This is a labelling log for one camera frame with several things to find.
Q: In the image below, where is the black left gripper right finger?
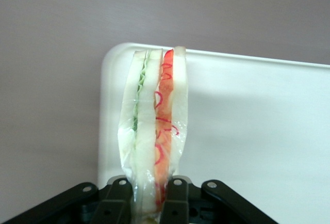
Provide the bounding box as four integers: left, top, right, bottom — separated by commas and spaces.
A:
157, 176, 276, 224

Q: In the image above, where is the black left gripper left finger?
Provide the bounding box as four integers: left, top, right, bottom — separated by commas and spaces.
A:
0, 178, 137, 224

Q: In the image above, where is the triangle sandwich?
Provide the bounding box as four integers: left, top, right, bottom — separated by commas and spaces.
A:
117, 45, 190, 224

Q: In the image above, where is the beige rectangular tray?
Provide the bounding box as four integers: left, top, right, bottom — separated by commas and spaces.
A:
97, 41, 330, 224

